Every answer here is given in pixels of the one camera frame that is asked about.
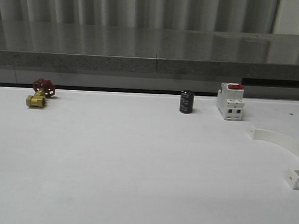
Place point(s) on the white half pipe clamp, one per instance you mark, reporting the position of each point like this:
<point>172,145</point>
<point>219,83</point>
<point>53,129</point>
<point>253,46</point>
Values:
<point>291,176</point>

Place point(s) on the black cylindrical capacitor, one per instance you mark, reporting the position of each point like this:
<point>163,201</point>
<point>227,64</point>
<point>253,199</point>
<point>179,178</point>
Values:
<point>186,102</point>

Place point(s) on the brass valve with red handwheel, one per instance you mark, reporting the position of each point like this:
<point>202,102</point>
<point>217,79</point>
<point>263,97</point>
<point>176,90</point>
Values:
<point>43,89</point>

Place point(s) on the grey stone counter ledge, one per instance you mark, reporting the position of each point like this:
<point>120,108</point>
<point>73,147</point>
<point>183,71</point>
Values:
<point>213,56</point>

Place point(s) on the white circuit breaker red switch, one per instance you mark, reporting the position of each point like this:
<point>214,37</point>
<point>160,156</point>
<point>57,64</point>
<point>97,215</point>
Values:
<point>230,101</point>

